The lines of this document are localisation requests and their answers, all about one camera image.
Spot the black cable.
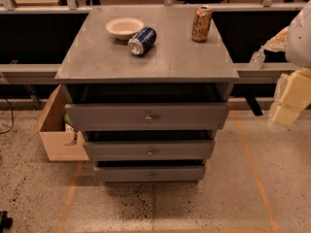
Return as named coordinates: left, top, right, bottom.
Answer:
left=0, top=97, right=15, bottom=135

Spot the grey bottom drawer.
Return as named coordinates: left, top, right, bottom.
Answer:
left=94, top=166, right=205, bottom=183

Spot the black object on floor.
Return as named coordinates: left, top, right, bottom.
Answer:
left=0, top=211, right=13, bottom=233

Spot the white bowl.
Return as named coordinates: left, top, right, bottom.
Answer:
left=106, top=17, right=144, bottom=40

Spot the grey drawer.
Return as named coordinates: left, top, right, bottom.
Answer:
left=65, top=103, right=230, bottom=131
left=94, top=166, right=205, bottom=183
left=84, top=140, right=215, bottom=161

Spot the grey middle drawer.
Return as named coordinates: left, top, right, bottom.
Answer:
left=84, top=140, right=215, bottom=161

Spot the clear sanitizer bottle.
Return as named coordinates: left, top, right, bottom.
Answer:
left=249, top=48, right=265, bottom=70

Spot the grey top drawer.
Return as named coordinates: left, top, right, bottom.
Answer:
left=65, top=103, right=230, bottom=131

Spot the green item in box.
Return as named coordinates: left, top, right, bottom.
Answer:
left=63, top=113, right=73, bottom=127

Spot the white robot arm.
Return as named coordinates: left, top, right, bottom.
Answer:
left=263, top=1, right=311, bottom=127

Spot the grey metal railing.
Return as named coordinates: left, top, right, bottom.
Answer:
left=1, top=0, right=305, bottom=84

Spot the gold drink can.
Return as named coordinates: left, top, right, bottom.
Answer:
left=191, top=5, right=212, bottom=42

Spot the grey drawer cabinet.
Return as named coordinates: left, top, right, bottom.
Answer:
left=55, top=5, right=238, bottom=168

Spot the cardboard box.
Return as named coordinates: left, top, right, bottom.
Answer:
left=29, top=85, right=88, bottom=161

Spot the blue soda can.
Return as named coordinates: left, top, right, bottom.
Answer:
left=128, top=27, right=156, bottom=55

